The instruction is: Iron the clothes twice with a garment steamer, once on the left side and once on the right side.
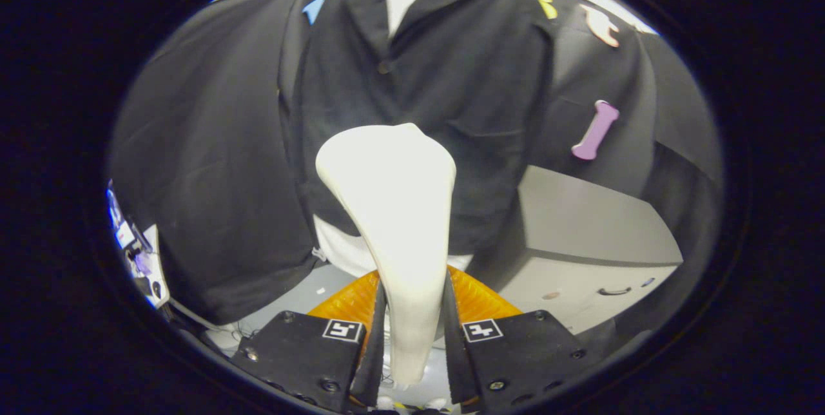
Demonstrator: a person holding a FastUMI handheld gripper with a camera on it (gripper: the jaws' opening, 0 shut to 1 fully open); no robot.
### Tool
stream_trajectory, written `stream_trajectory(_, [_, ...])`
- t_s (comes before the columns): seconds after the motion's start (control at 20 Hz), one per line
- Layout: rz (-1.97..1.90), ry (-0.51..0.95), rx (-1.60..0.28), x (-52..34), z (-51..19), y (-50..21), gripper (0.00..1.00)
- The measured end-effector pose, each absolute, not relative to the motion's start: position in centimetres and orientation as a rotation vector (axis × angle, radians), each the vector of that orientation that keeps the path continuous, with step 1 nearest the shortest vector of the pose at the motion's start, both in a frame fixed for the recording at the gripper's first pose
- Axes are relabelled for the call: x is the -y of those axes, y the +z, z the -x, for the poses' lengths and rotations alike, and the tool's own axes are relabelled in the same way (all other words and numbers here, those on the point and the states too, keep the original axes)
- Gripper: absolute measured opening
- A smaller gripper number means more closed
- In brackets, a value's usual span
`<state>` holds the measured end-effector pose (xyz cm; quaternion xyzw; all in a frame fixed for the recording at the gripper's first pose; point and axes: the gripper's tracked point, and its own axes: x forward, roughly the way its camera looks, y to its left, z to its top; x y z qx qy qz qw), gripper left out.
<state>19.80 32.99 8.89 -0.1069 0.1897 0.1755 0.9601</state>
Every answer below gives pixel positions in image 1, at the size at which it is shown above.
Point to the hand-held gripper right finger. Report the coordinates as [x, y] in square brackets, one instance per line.
[453, 363]

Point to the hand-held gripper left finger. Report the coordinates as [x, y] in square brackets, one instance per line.
[375, 363]

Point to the white garment steamer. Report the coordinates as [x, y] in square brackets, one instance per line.
[393, 196]

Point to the black suit jacket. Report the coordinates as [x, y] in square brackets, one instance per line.
[470, 80]

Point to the grey cabinet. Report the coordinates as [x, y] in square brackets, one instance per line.
[580, 221]

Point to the black backdrop cloth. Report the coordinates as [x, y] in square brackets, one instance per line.
[206, 144]

